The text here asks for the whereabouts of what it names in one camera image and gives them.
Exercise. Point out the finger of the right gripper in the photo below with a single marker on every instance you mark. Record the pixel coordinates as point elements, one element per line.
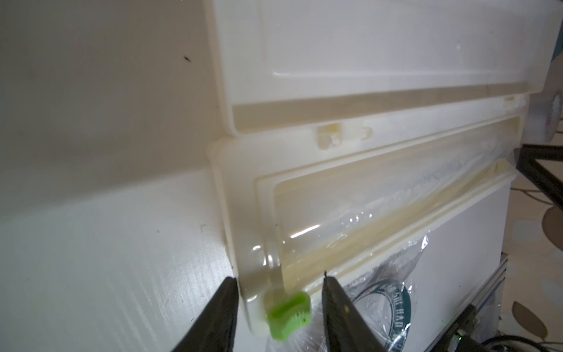
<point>527,164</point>

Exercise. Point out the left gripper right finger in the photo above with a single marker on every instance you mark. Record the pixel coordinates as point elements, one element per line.
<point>344,327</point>

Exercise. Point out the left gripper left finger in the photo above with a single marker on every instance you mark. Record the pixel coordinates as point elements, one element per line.
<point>215,328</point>

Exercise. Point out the white plate green rim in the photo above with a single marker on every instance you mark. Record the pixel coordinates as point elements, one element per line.
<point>386,307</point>

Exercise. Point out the clear plastic wrap sheet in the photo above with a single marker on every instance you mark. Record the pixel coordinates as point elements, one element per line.
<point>398,266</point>

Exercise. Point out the green dispenser slide cutter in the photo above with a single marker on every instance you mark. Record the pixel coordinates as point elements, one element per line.
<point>290,315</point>

